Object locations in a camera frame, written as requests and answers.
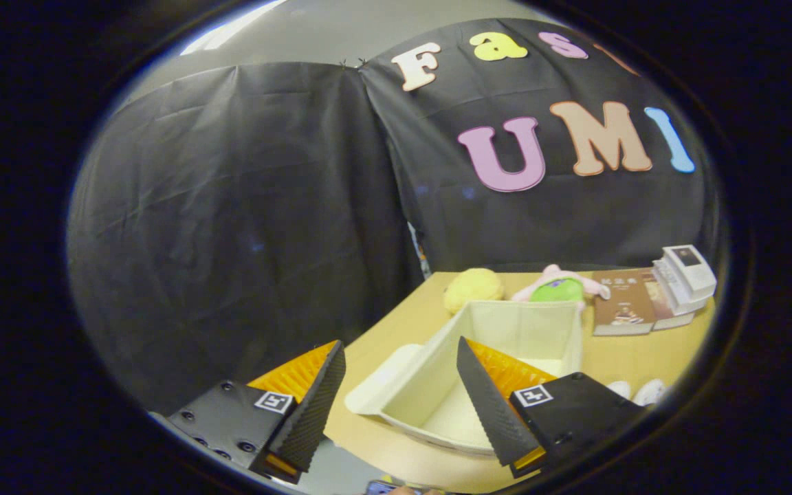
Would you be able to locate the black backdrop cloth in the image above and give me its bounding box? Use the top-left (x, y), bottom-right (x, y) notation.
top-left (67, 18), bottom-right (720, 416)

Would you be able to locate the pink and green plush toy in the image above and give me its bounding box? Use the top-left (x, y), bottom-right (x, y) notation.
top-left (511, 265), bottom-right (612, 307)

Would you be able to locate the brown book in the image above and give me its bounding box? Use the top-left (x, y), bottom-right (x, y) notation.
top-left (593, 269), bottom-right (657, 337)

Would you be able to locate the white toy cash register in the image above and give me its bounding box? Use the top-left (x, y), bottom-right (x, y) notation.
top-left (652, 245), bottom-right (718, 316)

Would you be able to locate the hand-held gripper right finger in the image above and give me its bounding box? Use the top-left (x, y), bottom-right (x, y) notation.
top-left (456, 336), bottom-right (646, 479)

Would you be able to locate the yellow plush toy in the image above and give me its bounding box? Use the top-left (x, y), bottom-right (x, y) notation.
top-left (443, 268), bottom-right (505, 316)

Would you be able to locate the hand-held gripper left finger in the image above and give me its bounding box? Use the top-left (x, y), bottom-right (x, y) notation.
top-left (151, 340), bottom-right (347, 485)

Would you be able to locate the cream storage box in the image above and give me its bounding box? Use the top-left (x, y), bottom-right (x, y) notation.
top-left (344, 300), bottom-right (584, 458)

